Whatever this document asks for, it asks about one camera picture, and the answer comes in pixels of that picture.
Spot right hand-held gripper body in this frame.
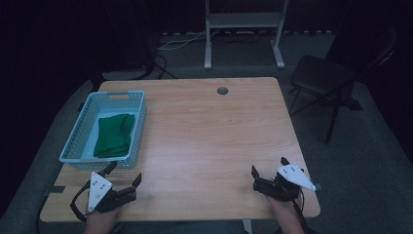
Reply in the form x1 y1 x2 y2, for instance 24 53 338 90
252 162 317 203

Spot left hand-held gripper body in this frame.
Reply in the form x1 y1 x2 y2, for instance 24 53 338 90
87 171 137 215

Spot green cloth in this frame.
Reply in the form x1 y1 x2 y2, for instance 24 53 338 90
93 112 136 160

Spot light blue plastic basket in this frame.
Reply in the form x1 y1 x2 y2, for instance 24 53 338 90
58 90 148 171

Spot person's left hand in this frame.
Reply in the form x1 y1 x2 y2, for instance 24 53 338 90
83 207 122 234

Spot person's right hand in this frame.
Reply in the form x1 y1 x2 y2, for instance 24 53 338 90
264 194 301 223

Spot black folding chair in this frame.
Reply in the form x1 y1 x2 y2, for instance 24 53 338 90
287 25 399 145

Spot grey metal stand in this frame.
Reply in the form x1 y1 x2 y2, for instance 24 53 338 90
203 0 290 71

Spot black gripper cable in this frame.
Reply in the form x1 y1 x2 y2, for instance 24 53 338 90
69 179 98 224
291 186 320 234

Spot black floor cables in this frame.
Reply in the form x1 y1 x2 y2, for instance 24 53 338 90
142 53 179 81

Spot white floor cable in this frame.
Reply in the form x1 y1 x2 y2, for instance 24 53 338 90
157 29 207 52

